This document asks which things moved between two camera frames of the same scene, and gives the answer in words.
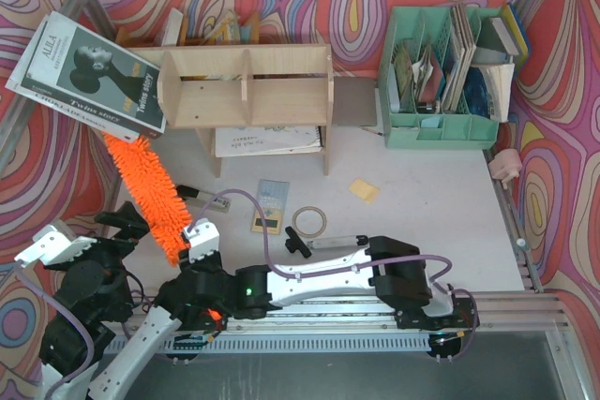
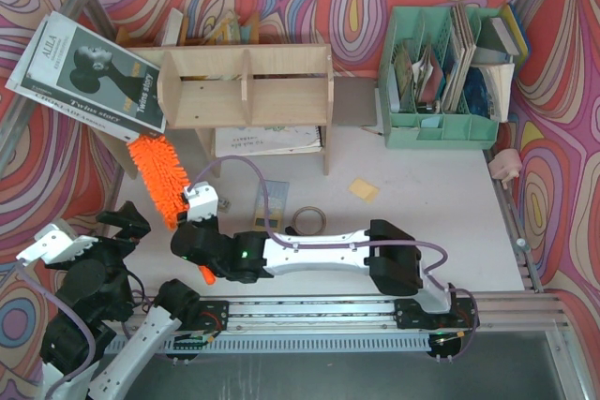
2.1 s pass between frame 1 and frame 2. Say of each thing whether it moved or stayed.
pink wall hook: stayed
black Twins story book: stayed
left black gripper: stayed
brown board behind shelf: stayed
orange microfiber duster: moved
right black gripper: moved
